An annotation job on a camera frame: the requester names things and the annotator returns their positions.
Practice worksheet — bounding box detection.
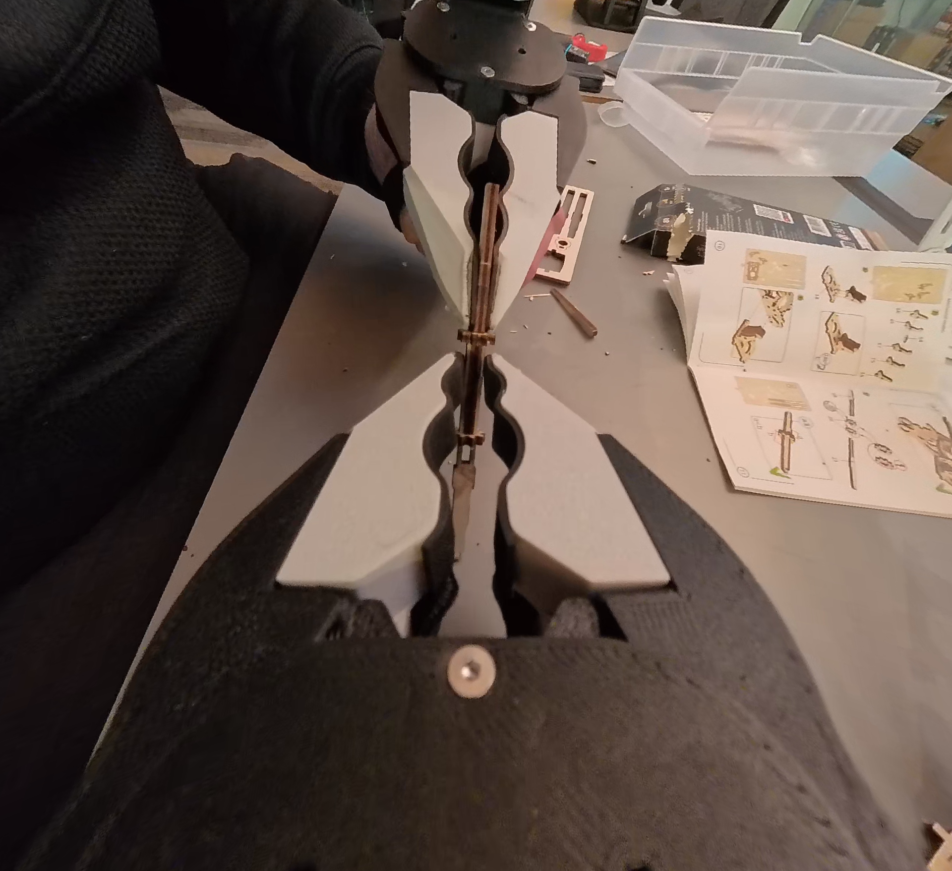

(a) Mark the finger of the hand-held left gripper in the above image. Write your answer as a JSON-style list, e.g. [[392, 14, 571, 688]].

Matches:
[[487, 114, 560, 322], [405, 90, 477, 318]]

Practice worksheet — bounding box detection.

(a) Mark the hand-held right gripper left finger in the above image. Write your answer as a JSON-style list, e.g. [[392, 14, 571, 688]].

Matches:
[[277, 354, 468, 638]]

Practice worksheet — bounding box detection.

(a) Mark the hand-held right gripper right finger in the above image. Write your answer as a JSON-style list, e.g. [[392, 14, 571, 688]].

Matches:
[[483, 356, 670, 638]]

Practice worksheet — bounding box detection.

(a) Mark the long wooden model shaft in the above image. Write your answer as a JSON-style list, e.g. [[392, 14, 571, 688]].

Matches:
[[446, 183, 503, 563]]

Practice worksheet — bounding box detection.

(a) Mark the person's left forearm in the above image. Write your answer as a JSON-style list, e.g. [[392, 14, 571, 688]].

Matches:
[[149, 0, 388, 203]]

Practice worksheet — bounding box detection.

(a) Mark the person's left hand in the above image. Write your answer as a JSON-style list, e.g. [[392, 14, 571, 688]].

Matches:
[[364, 105, 428, 251]]

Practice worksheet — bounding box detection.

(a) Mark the short brown wooden stick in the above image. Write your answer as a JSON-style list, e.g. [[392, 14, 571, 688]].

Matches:
[[550, 290, 598, 337]]

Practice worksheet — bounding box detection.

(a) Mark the black cardboard box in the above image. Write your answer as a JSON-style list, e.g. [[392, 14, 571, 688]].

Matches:
[[621, 183, 888, 267]]

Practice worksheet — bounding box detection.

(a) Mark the clear plastic organizer box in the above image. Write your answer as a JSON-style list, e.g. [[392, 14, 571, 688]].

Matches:
[[613, 16, 952, 178]]

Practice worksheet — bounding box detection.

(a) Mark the white instruction booklet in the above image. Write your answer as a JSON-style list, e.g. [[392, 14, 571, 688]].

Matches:
[[664, 230, 952, 519]]

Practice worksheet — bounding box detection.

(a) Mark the person's black clothing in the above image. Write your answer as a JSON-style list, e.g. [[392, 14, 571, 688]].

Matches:
[[0, 0, 343, 871]]

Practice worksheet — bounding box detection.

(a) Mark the glass display case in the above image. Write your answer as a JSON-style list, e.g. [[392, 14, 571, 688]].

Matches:
[[773, 0, 952, 91]]

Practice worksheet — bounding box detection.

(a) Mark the white plastic object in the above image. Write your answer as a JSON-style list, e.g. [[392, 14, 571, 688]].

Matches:
[[918, 198, 952, 251]]

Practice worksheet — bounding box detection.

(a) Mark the wooden cut-out sheet frame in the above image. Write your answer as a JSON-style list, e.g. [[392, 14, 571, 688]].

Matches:
[[532, 184, 596, 286]]

